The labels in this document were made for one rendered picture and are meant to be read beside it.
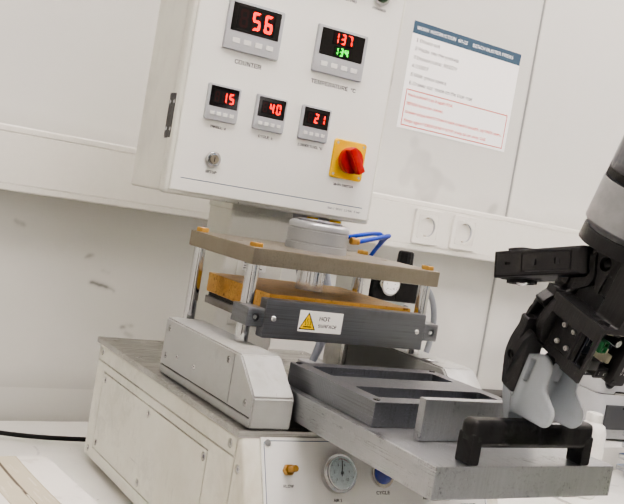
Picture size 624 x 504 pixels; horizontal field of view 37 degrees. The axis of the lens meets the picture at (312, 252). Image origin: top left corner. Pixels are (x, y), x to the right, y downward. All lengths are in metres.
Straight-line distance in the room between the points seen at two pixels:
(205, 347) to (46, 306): 0.54
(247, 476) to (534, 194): 1.31
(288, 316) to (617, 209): 0.43
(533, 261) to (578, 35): 1.39
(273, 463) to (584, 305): 0.36
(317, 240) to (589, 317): 0.46
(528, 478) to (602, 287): 0.19
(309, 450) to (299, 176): 0.46
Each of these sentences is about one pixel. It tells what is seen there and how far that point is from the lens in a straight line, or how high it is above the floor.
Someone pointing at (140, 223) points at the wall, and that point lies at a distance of 1.60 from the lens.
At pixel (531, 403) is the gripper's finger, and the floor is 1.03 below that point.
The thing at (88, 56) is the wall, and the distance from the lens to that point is 1.56.
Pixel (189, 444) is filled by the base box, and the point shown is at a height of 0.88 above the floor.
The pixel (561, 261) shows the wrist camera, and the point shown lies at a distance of 0.83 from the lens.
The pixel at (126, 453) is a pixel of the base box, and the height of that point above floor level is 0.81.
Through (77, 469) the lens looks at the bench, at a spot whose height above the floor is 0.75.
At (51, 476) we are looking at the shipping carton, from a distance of 1.05.
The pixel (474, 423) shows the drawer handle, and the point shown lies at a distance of 0.83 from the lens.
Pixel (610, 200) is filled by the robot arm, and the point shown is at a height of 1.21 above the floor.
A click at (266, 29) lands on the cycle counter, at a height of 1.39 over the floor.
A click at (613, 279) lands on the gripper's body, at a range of 0.81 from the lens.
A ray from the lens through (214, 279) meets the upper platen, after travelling 1.21.
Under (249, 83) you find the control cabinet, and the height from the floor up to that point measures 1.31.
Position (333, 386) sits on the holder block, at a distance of 0.95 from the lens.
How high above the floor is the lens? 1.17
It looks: 3 degrees down
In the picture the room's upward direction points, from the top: 10 degrees clockwise
